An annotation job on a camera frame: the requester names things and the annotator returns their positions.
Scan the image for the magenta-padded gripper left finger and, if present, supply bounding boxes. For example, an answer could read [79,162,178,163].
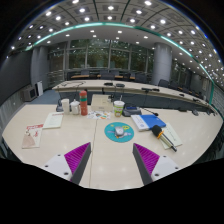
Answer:
[43,141,92,186]

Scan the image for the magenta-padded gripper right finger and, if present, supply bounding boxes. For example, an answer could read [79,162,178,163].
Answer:
[132,142,183,186]

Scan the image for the silver grey computer mouse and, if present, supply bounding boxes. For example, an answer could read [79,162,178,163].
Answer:
[114,125,125,138]

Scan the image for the round teal cartoon mouse pad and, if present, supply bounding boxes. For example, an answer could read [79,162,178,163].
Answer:
[104,121,135,144]

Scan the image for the pale printed paper sheet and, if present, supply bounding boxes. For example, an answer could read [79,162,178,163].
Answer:
[159,121,184,150]

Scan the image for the black handheld microphone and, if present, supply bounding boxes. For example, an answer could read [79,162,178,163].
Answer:
[151,124,178,153]

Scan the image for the red and white leaflet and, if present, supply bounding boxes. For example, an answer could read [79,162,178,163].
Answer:
[21,123,45,150]

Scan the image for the cream paper with red heading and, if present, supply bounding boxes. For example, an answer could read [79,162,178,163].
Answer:
[42,111,65,130]

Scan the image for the blue and white book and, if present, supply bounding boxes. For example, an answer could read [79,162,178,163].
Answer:
[130,114,167,132]

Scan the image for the white plastic cup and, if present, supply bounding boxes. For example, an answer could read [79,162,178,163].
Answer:
[60,98,71,115]

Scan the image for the colourful sticker sheet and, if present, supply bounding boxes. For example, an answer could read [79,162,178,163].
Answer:
[86,110,111,120]

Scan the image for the dark conference microphone console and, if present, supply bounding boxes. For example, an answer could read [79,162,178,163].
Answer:
[121,105,160,118]

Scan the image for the red bottle with green band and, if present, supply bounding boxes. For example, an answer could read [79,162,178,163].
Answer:
[79,89,89,117]

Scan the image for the green-printed paper cup with straw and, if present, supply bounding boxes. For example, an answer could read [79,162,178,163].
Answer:
[113,94,126,118]

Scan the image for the beige desk organizer box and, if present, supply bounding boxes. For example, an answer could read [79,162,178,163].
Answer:
[90,93,114,113]

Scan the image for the grey box appliance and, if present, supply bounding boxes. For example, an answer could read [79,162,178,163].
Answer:
[20,84,38,103]

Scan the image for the white standing appliance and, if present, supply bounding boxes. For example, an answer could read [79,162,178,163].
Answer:
[35,80,45,98]

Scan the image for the dark office chairs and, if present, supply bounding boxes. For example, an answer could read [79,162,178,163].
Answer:
[66,68,214,101]

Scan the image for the ceiling lights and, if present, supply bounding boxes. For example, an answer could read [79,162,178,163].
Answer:
[9,0,224,79]

